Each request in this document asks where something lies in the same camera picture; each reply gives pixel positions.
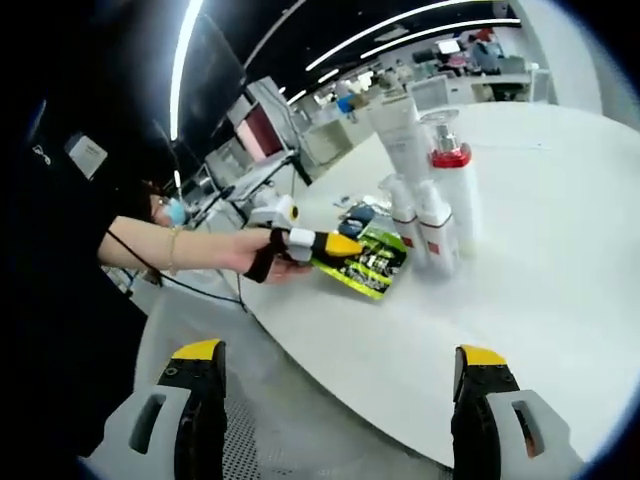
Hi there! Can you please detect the tall white skincare pump bottle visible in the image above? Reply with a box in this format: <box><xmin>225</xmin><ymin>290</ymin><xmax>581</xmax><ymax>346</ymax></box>
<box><xmin>419</xmin><ymin>108</ymin><xmax>482</xmax><ymax>257</ymax></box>

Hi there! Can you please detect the red screen monitor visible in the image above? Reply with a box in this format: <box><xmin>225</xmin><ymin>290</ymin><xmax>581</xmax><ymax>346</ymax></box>
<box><xmin>244</xmin><ymin>106</ymin><xmax>279</xmax><ymax>162</ymax></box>

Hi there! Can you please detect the small red-label skincare bottle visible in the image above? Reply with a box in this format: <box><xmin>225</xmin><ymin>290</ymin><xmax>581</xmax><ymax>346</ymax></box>
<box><xmin>379</xmin><ymin>174</ymin><xmax>422</xmax><ymax>252</ymax></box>
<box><xmin>411</xmin><ymin>179</ymin><xmax>462</xmax><ymax>280</ymax></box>

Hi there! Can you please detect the white background chair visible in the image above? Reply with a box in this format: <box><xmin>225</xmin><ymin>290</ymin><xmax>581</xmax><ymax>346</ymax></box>
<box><xmin>409</xmin><ymin>76</ymin><xmax>449</xmax><ymax>112</ymax></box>

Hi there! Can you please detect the green black skincare sachet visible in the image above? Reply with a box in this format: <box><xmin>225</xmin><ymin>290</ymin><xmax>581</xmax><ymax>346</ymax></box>
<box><xmin>311</xmin><ymin>196</ymin><xmax>409</xmax><ymax>304</ymax></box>

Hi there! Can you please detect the wrist bracelet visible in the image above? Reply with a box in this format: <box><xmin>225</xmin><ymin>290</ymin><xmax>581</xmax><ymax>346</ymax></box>
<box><xmin>166</xmin><ymin>226</ymin><xmax>180</xmax><ymax>274</ymax></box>

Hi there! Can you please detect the grey chest-worn device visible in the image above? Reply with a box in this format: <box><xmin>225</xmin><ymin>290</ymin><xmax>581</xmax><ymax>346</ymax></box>
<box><xmin>64</xmin><ymin>131</ymin><xmax>109</xmax><ymax>181</ymax></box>

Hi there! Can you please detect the person in dark shirt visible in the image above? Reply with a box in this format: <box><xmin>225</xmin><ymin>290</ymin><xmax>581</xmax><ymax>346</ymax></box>
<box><xmin>0</xmin><ymin>89</ymin><xmax>177</xmax><ymax>464</ymax></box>

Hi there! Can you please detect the white mesh office chair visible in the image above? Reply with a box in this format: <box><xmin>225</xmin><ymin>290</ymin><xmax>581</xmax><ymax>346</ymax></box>
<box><xmin>133</xmin><ymin>278</ymin><xmax>454</xmax><ymax>480</ymax></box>

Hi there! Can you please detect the white office desk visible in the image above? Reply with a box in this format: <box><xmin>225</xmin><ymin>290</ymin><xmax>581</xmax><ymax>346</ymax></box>
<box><xmin>201</xmin><ymin>149</ymin><xmax>314</xmax><ymax>217</ymax></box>

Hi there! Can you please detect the white skincare tube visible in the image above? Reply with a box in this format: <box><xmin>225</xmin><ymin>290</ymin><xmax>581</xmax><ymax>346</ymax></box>
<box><xmin>366</xmin><ymin>94</ymin><xmax>439</xmax><ymax>201</ymax></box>

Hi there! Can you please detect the person's left hand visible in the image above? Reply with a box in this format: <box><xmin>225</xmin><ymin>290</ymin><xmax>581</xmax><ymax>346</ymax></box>
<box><xmin>236</xmin><ymin>228</ymin><xmax>315</xmax><ymax>287</ymax></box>

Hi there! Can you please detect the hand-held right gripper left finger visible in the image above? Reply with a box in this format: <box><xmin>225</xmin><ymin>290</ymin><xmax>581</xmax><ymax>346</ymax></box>
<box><xmin>102</xmin><ymin>338</ymin><xmax>227</xmax><ymax>480</ymax></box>

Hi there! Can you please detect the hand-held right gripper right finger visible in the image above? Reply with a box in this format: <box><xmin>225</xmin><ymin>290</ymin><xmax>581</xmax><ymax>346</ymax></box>
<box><xmin>451</xmin><ymin>343</ymin><xmax>586</xmax><ymax>480</ymax></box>

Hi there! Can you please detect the ceiling light strip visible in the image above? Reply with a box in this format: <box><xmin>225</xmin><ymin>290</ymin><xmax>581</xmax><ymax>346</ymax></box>
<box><xmin>304</xmin><ymin>0</ymin><xmax>502</xmax><ymax>72</ymax></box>
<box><xmin>359</xmin><ymin>18</ymin><xmax>523</xmax><ymax>61</ymax></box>

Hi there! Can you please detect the long curved ceiling light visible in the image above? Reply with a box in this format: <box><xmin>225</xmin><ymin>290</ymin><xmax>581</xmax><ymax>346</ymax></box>
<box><xmin>169</xmin><ymin>0</ymin><xmax>207</xmax><ymax>142</ymax></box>

